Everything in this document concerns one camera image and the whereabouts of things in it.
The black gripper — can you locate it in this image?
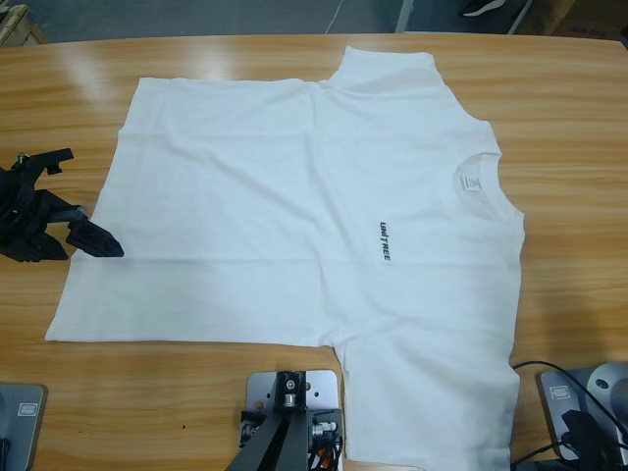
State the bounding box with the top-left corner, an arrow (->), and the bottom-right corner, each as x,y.
0,166 -> 126,264
560,410 -> 601,463

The white Unitree t-shirt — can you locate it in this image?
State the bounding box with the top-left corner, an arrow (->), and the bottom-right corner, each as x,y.
43,45 -> 527,465

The wooden pallet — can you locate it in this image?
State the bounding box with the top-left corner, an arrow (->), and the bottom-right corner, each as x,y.
0,0 -> 49,48

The white pole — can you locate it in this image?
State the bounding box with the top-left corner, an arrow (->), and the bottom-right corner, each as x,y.
393,0 -> 418,33

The brown cardboard box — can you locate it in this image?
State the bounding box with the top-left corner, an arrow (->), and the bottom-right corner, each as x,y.
509,0 -> 580,36

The dark printed box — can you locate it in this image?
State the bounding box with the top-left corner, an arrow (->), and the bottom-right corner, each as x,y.
553,0 -> 628,41

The black shoe white sole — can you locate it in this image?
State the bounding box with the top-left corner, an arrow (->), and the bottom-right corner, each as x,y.
459,0 -> 534,19

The black cable with plug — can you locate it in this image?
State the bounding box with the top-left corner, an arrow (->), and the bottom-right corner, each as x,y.
509,441 -> 573,466

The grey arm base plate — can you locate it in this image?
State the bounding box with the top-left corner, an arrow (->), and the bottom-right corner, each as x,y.
0,382 -> 49,470
536,362 -> 628,465

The long black cable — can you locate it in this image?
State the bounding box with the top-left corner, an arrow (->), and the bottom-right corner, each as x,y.
509,360 -> 619,429

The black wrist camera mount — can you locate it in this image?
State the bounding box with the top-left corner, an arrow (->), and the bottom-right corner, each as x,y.
14,146 -> 76,177

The black orange cable bundle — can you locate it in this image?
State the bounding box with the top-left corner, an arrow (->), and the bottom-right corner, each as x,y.
306,434 -> 345,471

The white mount block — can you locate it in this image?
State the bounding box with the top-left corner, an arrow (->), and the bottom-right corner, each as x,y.
244,370 -> 343,443

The dark camera post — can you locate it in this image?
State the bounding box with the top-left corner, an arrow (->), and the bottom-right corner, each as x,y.
230,370 -> 315,471

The thin white floor cable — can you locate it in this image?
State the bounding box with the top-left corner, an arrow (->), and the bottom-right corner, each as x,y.
325,0 -> 346,35

